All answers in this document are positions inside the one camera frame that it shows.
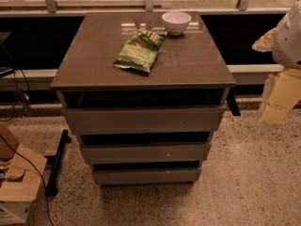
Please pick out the white bowl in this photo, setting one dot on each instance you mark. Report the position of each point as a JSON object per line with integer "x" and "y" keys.
{"x": 176, "y": 22}

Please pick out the grey drawer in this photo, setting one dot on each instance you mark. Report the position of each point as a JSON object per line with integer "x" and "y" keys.
{"x": 146, "y": 120}
{"x": 141, "y": 177}
{"x": 147, "y": 153}

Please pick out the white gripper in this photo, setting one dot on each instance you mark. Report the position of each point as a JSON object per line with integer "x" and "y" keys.
{"x": 288, "y": 42}

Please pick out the green chip bag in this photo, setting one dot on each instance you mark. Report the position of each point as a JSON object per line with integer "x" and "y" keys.
{"x": 140, "y": 51}

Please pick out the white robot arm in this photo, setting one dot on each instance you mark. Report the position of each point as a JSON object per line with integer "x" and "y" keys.
{"x": 287, "y": 44}

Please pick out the cardboard box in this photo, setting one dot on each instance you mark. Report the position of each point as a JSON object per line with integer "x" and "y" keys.
{"x": 21, "y": 170}

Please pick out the black stand leg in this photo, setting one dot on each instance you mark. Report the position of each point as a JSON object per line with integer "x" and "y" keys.
{"x": 55, "y": 161}

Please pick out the grey drawer cabinet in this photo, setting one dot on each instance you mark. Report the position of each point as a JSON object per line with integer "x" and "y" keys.
{"x": 188, "y": 72}

